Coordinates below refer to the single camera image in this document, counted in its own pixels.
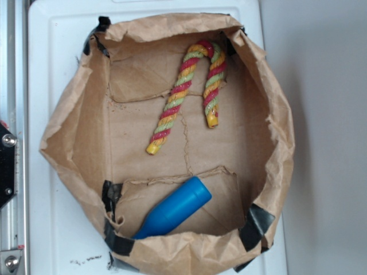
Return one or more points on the multicolored twisted rope toy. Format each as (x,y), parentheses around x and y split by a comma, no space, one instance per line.
(181,87)

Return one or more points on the brown paper bag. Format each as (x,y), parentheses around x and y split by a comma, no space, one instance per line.
(97,137)

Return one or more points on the blue plastic bottle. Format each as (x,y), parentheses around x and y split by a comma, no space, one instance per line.
(175,209)

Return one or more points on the black metal bracket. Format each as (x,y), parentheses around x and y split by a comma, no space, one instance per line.
(7,166)

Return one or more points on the aluminium frame rail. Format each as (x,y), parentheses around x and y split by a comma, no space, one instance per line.
(14,107)

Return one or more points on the silver corner bracket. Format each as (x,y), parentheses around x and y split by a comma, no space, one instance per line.
(12,262)

